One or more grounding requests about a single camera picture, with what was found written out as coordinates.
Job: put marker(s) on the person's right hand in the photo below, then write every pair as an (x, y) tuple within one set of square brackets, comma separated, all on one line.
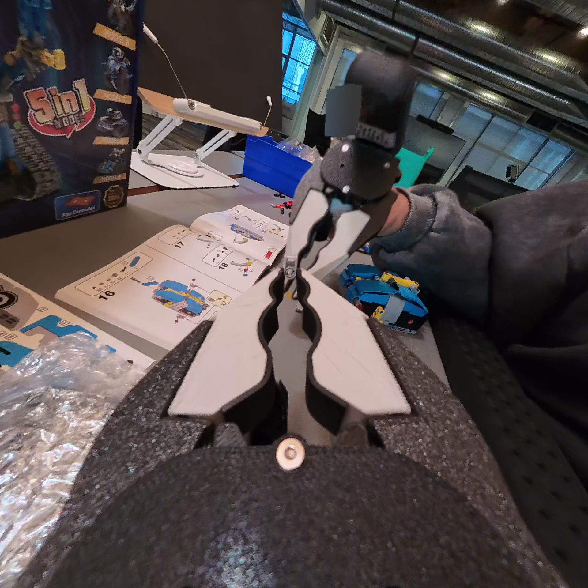
[(397, 216)]

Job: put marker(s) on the white laptop stand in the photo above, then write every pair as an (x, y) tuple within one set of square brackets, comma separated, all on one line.
[(183, 167)]

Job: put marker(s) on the light grey connector brick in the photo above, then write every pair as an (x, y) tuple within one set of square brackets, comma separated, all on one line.
[(290, 266)]

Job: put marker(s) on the white instruction booklet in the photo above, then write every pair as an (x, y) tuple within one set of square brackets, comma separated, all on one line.
[(160, 275)]

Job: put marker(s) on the blue sticker sheet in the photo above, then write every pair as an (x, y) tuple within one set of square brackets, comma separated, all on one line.
[(46, 317)]

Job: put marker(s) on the dark blue toy kit box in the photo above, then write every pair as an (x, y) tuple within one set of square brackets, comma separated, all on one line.
[(69, 138)]

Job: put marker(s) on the silver ceiling duct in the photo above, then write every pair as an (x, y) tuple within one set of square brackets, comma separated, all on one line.
[(459, 50)]

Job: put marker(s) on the grey desk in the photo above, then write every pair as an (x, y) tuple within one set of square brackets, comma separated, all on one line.
[(92, 257)]

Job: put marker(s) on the pile of toy bricks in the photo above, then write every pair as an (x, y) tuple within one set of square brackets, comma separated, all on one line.
[(282, 204)]

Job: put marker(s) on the clear plastic bag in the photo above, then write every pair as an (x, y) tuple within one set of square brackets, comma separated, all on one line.
[(298, 148)]

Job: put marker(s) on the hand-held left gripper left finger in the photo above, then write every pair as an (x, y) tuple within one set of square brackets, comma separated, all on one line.
[(220, 363)]

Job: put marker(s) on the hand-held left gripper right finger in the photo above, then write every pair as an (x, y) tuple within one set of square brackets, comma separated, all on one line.
[(358, 363)]

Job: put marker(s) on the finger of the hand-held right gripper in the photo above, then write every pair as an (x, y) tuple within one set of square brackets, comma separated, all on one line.
[(351, 234), (307, 220)]

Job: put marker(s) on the blue storage bin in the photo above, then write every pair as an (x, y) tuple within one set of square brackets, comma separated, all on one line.
[(271, 165)]

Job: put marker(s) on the clear bubble wrap bag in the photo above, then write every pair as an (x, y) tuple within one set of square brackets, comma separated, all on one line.
[(46, 436)]

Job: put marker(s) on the blue toy car model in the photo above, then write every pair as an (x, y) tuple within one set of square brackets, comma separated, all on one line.
[(390, 298)]

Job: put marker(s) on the teal green panel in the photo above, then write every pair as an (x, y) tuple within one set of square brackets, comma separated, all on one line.
[(413, 165)]

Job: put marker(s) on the black screen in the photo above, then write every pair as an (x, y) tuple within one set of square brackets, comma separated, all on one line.
[(216, 55)]

